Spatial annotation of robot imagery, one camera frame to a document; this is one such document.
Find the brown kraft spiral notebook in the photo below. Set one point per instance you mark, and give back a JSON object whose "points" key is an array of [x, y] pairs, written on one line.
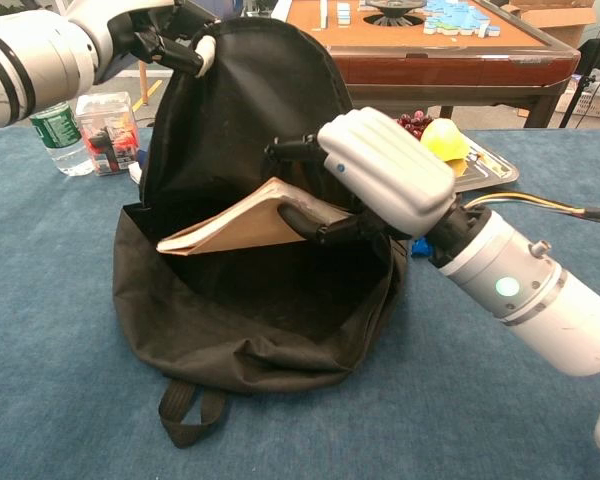
{"points": [[250, 225]]}

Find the black fabric backpack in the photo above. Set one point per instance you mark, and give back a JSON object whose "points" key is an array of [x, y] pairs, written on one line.
{"points": [[230, 125]]}

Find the clear water bottle green label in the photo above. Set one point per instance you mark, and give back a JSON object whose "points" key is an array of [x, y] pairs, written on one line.
{"points": [[62, 140]]}

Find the blue snack packet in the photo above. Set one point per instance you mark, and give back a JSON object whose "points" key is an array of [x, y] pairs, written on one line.
{"points": [[421, 247]]}

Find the white plastic basket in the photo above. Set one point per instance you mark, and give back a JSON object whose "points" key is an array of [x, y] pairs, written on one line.
{"points": [[592, 105]]}

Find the upright mahjong tile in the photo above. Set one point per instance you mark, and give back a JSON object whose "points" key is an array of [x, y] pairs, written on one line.
{"points": [[324, 12]]}

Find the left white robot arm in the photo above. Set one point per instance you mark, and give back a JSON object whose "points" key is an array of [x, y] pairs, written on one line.
{"points": [[30, 65]]}

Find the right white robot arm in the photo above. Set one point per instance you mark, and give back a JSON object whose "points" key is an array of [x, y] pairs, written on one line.
{"points": [[530, 300]]}

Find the stainless steel tray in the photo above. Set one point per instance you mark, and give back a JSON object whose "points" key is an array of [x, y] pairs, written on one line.
{"points": [[490, 172]]}

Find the cardboard box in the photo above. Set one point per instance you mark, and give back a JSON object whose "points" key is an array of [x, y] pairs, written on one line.
{"points": [[555, 22]]}

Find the wooden pole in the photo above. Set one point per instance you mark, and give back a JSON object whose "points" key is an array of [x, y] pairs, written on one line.
{"points": [[143, 82]]}

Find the brown mahjong table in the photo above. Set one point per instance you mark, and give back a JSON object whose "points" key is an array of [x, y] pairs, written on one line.
{"points": [[430, 67]]}

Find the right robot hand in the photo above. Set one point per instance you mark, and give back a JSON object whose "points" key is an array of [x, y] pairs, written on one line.
{"points": [[390, 165]]}

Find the white flat box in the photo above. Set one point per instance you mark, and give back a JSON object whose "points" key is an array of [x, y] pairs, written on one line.
{"points": [[135, 172]]}

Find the black tripod stand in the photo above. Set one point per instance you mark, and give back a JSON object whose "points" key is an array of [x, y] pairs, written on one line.
{"points": [[587, 65]]}

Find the blue mahjong tile pile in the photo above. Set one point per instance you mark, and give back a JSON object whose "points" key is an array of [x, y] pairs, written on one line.
{"points": [[455, 17]]}

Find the clear plastic box red contents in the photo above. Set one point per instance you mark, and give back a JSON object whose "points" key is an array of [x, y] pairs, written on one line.
{"points": [[107, 135]]}

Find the red grape bunch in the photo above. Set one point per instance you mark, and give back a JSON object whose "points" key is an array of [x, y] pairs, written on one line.
{"points": [[415, 122]]}

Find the yellow pear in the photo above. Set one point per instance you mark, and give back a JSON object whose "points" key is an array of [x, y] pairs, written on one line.
{"points": [[445, 137]]}

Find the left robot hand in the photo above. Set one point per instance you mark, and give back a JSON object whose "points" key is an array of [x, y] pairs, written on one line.
{"points": [[130, 30]]}

